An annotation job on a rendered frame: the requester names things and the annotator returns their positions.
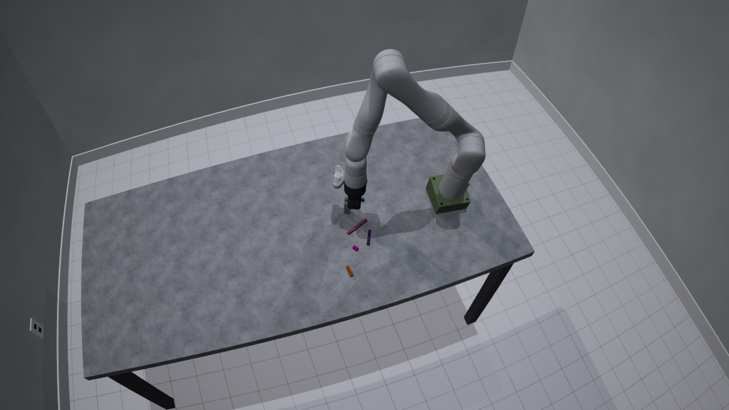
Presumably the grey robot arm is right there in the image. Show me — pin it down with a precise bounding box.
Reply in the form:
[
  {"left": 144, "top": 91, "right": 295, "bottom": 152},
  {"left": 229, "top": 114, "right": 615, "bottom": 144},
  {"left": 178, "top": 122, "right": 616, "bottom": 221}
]
[{"left": 345, "top": 49, "right": 486, "bottom": 200}]

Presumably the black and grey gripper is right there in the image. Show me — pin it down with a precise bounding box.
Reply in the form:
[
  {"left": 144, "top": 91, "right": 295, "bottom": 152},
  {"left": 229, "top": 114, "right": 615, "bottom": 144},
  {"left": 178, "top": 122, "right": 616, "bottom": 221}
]
[{"left": 333, "top": 165, "right": 367, "bottom": 214}]

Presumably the pink rod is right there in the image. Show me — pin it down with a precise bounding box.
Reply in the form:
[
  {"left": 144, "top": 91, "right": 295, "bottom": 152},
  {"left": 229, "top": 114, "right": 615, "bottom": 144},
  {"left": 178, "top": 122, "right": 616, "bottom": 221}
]
[{"left": 347, "top": 218, "right": 367, "bottom": 235}]

